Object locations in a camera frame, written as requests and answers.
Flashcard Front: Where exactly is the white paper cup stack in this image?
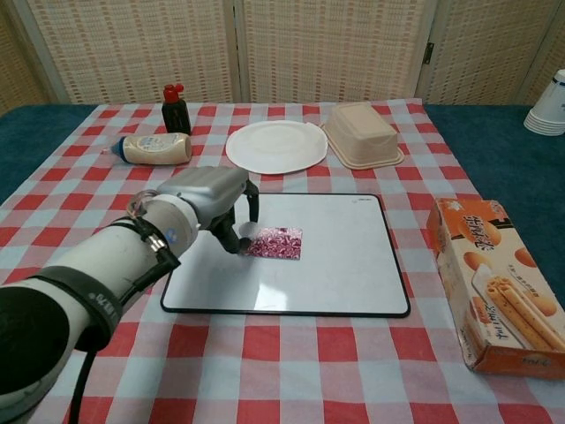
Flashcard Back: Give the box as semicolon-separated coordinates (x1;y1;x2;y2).
524;68;565;137

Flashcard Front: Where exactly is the white rectangular board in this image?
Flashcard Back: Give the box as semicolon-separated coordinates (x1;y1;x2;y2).
159;192;411;319

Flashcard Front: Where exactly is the cream mayonnaise squeeze bottle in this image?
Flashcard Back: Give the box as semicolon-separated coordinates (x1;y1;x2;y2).
102;132;193;167

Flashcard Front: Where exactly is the white paper plate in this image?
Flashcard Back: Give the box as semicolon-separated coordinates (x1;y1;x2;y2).
225;119;329;174

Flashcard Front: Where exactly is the pink patterned packet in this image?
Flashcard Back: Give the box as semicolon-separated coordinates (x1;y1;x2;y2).
245;225;305;261

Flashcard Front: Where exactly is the red-capped soy sauce bottle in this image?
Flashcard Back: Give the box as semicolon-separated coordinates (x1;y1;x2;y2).
161;83;192;136

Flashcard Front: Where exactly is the red white checked tablecloth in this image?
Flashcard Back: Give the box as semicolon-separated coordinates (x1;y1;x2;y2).
0;99;565;424

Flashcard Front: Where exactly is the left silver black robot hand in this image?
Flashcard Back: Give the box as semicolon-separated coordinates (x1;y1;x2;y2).
156;166;261;255

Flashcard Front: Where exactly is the orange biscuit roll box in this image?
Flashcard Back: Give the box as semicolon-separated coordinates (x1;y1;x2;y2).
426;197;565;381

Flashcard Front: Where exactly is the beige food container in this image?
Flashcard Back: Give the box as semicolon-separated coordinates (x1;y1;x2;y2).
320;102;406;170

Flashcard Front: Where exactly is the woven folding screen panel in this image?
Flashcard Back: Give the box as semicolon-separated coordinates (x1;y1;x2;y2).
524;0;565;107
0;0;58;117
236;0;438;103
417;0;553;107
4;0;246;106

